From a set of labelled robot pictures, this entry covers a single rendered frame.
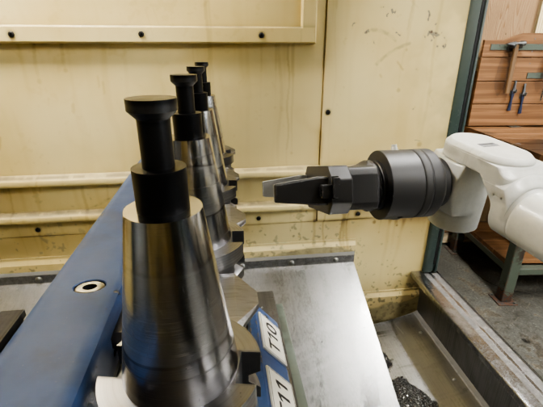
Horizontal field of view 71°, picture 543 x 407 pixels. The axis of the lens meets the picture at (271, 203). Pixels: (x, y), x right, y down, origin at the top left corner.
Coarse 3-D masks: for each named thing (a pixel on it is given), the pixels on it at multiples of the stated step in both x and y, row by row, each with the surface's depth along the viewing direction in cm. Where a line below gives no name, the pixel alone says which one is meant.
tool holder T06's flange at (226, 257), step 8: (232, 224) 27; (232, 232) 26; (240, 232) 26; (232, 240) 26; (240, 240) 26; (224, 248) 24; (232, 248) 24; (240, 248) 24; (216, 256) 23; (224, 256) 23; (232, 256) 23; (240, 256) 24; (224, 264) 23; (232, 264) 24; (224, 272) 24; (232, 272) 24; (240, 272) 25
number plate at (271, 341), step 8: (264, 320) 59; (264, 328) 57; (272, 328) 60; (264, 336) 55; (272, 336) 57; (280, 336) 60; (264, 344) 53; (272, 344) 55; (280, 344) 58; (272, 352) 53; (280, 352) 56; (280, 360) 54
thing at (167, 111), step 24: (144, 96) 11; (168, 96) 11; (144, 120) 11; (168, 120) 11; (144, 144) 11; (168, 144) 11; (144, 168) 12; (168, 168) 12; (144, 192) 11; (168, 192) 11; (168, 216) 12
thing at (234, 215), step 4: (228, 204) 33; (228, 208) 32; (232, 208) 32; (236, 208) 32; (228, 212) 31; (232, 212) 31; (236, 212) 31; (240, 212) 31; (228, 216) 30; (232, 216) 30; (236, 216) 31; (240, 216) 31; (244, 216) 31; (232, 220) 30; (236, 220) 30; (240, 220) 30; (244, 220) 30; (240, 224) 30
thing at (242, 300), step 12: (228, 276) 22; (228, 288) 21; (240, 288) 21; (252, 288) 22; (228, 300) 20; (240, 300) 20; (252, 300) 20; (120, 312) 19; (240, 312) 19; (252, 312) 20; (120, 324) 18; (240, 324) 19; (120, 336) 18
